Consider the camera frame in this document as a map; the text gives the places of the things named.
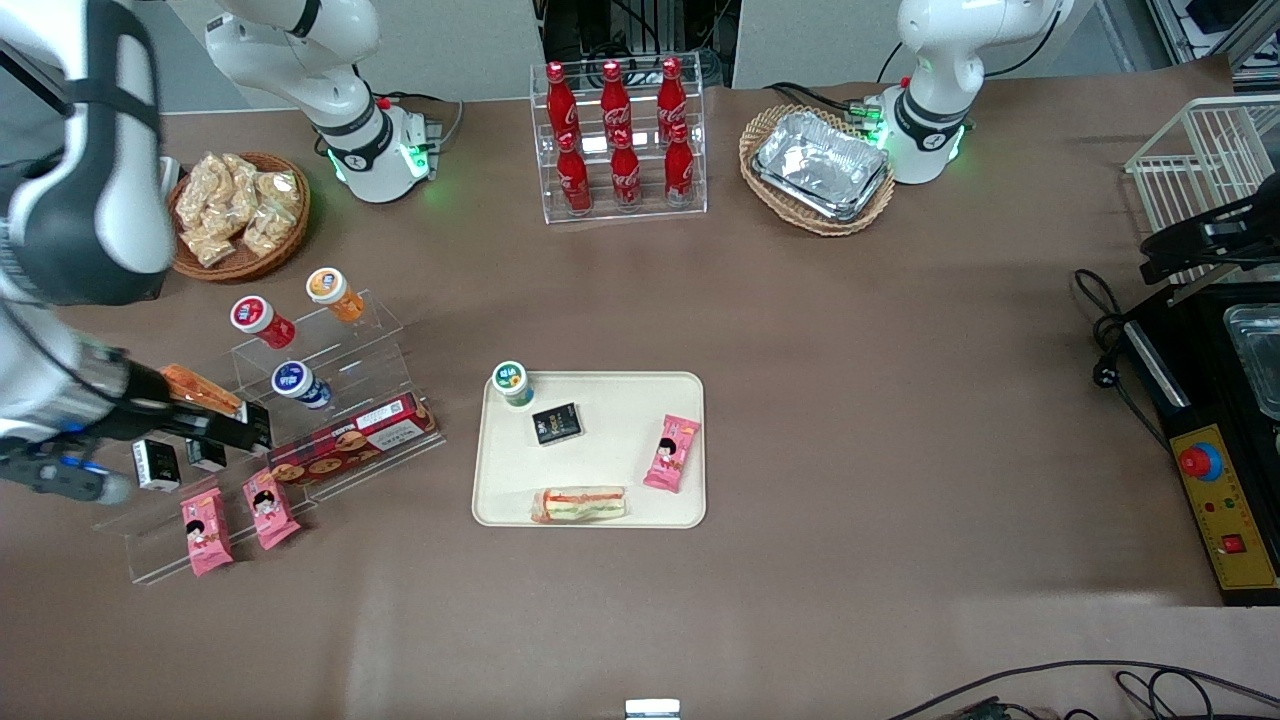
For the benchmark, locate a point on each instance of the red cola bottle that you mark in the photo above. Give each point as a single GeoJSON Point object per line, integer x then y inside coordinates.
{"type": "Point", "coordinates": [671, 98]}
{"type": "Point", "coordinates": [615, 100]}
{"type": "Point", "coordinates": [626, 178]}
{"type": "Point", "coordinates": [679, 172]}
{"type": "Point", "coordinates": [574, 180]}
{"type": "Point", "coordinates": [561, 105]}

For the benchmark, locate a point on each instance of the aluminium foil tray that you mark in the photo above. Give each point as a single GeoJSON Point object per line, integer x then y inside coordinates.
{"type": "Point", "coordinates": [820, 165]}

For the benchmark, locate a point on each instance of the green lid small jar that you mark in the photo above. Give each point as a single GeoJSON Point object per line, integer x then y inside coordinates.
{"type": "Point", "coordinates": [512, 382]}

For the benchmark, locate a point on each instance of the clear acrylic stepped stand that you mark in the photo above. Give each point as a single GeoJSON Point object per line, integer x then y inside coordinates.
{"type": "Point", "coordinates": [370, 340]}

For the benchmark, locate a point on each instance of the clear bag of beige snacks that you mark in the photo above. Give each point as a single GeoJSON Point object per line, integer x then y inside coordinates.
{"type": "Point", "coordinates": [279, 190]}
{"type": "Point", "coordinates": [202, 190]}
{"type": "Point", "coordinates": [241, 175]}
{"type": "Point", "coordinates": [266, 230]}
{"type": "Point", "coordinates": [208, 245]}

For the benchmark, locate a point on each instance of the red emergency stop button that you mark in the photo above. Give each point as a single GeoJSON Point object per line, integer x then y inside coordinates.
{"type": "Point", "coordinates": [1200, 461]}

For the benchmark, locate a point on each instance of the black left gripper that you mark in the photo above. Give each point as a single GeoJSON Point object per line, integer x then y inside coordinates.
{"type": "Point", "coordinates": [1188, 243]}

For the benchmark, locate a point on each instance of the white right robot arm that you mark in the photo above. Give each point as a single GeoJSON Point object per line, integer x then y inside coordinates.
{"type": "Point", "coordinates": [90, 200]}

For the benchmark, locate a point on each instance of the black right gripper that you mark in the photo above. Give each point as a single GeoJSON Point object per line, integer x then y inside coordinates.
{"type": "Point", "coordinates": [143, 392]}

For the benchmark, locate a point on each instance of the brown wicker snack basket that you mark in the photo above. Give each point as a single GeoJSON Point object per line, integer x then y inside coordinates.
{"type": "Point", "coordinates": [235, 272]}

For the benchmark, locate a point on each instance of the triangle sandwich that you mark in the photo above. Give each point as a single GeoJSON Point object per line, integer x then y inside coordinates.
{"type": "Point", "coordinates": [205, 390]}
{"type": "Point", "coordinates": [580, 505]}

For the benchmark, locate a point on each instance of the pink snack packet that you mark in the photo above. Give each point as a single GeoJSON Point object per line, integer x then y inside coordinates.
{"type": "Point", "coordinates": [206, 532]}
{"type": "Point", "coordinates": [671, 455]}
{"type": "Point", "coordinates": [270, 510]}

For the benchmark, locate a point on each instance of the small black box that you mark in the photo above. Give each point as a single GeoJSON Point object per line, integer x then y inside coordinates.
{"type": "Point", "coordinates": [263, 428]}
{"type": "Point", "coordinates": [207, 457]}
{"type": "Point", "coordinates": [157, 468]}
{"type": "Point", "coordinates": [557, 424]}

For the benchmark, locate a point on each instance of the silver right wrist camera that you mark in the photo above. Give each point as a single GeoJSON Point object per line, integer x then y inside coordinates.
{"type": "Point", "coordinates": [60, 478]}

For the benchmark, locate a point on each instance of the cream plastic tray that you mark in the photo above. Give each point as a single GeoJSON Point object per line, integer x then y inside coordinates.
{"type": "Point", "coordinates": [600, 470]}

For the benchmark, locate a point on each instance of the light wicker basket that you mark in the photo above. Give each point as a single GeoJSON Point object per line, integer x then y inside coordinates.
{"type": "Point", "coordinates": [790, 218]}

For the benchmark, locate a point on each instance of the steel tray in machine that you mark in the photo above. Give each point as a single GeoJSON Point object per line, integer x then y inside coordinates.
{"type": "Point", "coordinates": [1260, 350]}

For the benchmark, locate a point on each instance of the clear acrylic bottle rack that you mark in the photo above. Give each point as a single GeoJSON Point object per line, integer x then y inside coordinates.
{"type": "Point", "coordinates": [700, 190]}

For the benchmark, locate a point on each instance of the orange lid small bottle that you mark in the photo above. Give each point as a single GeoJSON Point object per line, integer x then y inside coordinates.
{"type": "Point", "coordinates": [335, 293]}

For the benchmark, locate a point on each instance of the blue lid small bottle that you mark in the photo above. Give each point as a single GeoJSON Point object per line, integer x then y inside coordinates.
{"type": "Point", "coordinates": [298, 384]}

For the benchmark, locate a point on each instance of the red cookie box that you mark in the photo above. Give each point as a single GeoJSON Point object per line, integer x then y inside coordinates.
{"type": "Point", "coordinates": [350, 440]}

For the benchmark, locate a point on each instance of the small white grey block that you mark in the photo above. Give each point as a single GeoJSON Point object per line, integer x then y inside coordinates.
{"type": "Point", "coordinates": [652, 710]}

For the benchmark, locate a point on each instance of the black sealing machine yellow panel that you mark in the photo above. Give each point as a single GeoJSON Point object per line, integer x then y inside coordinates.
{"type": "Point", "coordinates": [1200, 400]}

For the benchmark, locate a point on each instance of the red lid small bottle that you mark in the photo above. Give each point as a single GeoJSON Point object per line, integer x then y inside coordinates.
{"type": "Point", "coordinates": [262, 322]}

